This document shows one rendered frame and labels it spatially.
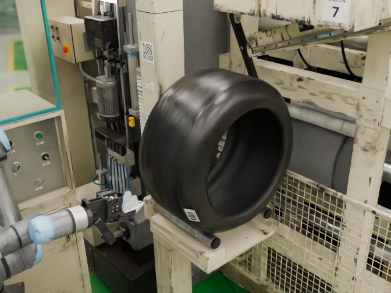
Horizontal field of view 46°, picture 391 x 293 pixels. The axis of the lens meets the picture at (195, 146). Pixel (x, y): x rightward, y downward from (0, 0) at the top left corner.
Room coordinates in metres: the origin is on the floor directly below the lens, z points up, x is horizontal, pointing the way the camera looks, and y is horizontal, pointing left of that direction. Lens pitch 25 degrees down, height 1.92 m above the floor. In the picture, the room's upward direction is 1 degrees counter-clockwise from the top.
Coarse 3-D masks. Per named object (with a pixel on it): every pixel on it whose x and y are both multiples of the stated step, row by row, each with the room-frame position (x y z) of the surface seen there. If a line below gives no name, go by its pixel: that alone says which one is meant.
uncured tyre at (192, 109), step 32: (192, 96) 1.40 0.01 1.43; (224, 96) 1.37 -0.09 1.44; (256, 96) 1.42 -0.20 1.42; (160, 128) 1.37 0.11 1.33; (192, 128) 1.30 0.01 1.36; (224, 128) 1.32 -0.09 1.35; (256, 128) 1.74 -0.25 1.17; (288, 128) 1.54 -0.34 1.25; (160, 160) 1.32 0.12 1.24; (192, 160) 1.26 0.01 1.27; (224, 160) 1.71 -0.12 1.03; (256, 160) 1.68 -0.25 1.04; (288, 160) 1.55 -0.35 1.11; (160, 192) 1.33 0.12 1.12; (192, 192) 1.25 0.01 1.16; (224, 192) 1.63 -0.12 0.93; (256, 192) 1.57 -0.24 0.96; (192, 224) 1.29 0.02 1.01; (224, 224) 1.33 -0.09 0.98
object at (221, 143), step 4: (224, 136) 1.96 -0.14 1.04; (220, 140) 1.98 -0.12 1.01; (224, 140) 2.02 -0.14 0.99; (220, 144) 1.96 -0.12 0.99; (224, 144) 1.94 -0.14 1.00; (216, 148) 1.99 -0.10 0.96; (220, 148) 1.98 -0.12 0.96; (216, 152) 1.99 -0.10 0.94; (220, 152) 2.01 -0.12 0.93; (216, 156) 1.98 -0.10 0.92
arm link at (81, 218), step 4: (68, 208) 1.12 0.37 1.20; (72, 208) 1.11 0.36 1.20; (76, 208) 1.11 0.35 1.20; (80, 208) 1.12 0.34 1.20; (84, 208) 1.13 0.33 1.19; (72, 212) 1.09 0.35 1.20; (76, 212) 1.10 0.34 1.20; (80, 212) 1.10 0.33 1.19; (84, 212) 1.11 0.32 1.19; (76, 216) 1.09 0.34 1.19; (80, 216) 1.09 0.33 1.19; (84, 216) 1.10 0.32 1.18; (76, 220) 1.08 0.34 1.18; (80, 220) 1.09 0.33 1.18; (84, 220) 1.09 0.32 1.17; (76, 224) 1.08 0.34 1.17; (80, 224) 1.08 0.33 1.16; (84, 224) 1.09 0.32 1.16; (76, 228) 1.07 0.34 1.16; (80, 228) 1.08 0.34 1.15; (84, 228) 1.09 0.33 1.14; (76, 232) 1.08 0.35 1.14
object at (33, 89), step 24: (0, 0) 1.65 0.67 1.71; (24, 0) 1.71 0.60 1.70; (0, 24) 1.64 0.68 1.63; (24, 24) 1.70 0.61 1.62; (48, 24) 1.75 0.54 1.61; (0, 48) 1.63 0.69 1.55; (24, 48) 1.69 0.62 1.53; (48, 48) 1.75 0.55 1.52; (0, 72) 1.62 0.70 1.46; (24, 72) 1.68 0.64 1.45; (48, 72) 1.74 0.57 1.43; (0, 96) 1.61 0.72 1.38; (24, 96) 1.67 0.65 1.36; (48, 96) 1.73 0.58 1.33; (0, 120) 1.60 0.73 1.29
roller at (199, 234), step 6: (156, 204) 1.57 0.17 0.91; (162, 210) 1.53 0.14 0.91; (168, 216) 1.50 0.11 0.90; (174, 216) 1.48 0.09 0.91; (174, 222) 1.48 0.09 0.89; (180, 222) 1.45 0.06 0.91; (186, 228) 1.42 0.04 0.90; (192, 228) 1.40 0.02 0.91; (192, 234) 1.39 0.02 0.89; (198, 234) 1.37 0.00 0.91; (204, 234) 1.35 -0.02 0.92; (210, 234) 1.35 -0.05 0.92; (204, 240) 1.34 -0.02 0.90; (210, 240) 1.32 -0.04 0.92; (216, 240) 1.32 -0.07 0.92; (210, 246) 1.32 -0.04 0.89; (216, 246) 1.32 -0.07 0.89
